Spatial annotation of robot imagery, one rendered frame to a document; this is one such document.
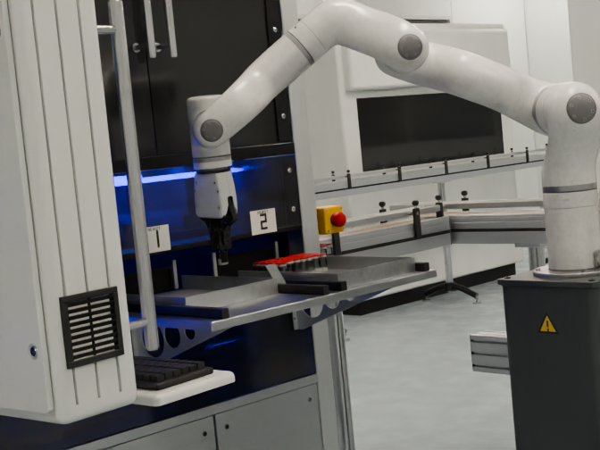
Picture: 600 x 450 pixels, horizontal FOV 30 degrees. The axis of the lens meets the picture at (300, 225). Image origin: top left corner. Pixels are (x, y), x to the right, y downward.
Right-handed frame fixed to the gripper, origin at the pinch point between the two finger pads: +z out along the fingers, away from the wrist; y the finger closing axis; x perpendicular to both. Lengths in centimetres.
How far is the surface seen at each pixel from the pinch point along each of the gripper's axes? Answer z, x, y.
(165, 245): 2.2, -1.7, -19.5
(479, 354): 59, 118, -31
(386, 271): 12.6, 33.9, 16.2
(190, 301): 10.0, -15.0, 7.6
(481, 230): 19, 118, -26
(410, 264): 12.5, 42.4, 15.7
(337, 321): 37, 65, -37
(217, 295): 10.4, -7.7, 7.2
